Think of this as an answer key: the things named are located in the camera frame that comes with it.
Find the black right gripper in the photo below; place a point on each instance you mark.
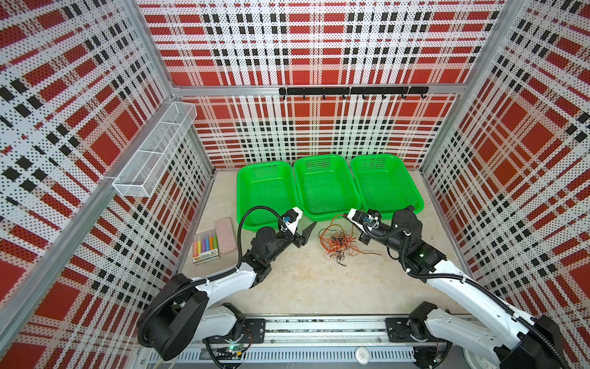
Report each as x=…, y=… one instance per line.
x=363, y=238

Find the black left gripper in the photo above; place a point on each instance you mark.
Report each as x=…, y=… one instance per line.
x=303, y=239

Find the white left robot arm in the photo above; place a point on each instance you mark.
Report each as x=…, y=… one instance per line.
x=188, y=309

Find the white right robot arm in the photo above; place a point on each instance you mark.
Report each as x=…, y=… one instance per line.
x=474, y=295

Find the middle green plastic basket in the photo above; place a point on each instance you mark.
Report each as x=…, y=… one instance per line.
x=325, y=186

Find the green plastic basket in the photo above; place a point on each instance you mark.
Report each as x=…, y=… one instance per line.
x=385, y=184
x=325, y=186
x=269, y=184

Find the right green plastic basket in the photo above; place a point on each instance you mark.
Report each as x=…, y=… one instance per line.
x=385, y=184

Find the left green plastic basket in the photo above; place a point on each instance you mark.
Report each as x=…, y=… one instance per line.
x=269, y=184

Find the pink eraser block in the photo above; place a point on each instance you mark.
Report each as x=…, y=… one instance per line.
x=227, y=242

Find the coloured marker pack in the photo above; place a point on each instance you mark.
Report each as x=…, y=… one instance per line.
x=205, y=247

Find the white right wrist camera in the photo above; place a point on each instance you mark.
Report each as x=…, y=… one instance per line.
x=371, y=216

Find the metal base rail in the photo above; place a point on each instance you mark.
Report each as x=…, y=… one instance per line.
x=355, y=340

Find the black hook rail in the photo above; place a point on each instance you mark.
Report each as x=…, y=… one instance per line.
x=346, y=91

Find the white wire mesh shelf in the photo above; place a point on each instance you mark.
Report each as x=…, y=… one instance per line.
x=145, y=169

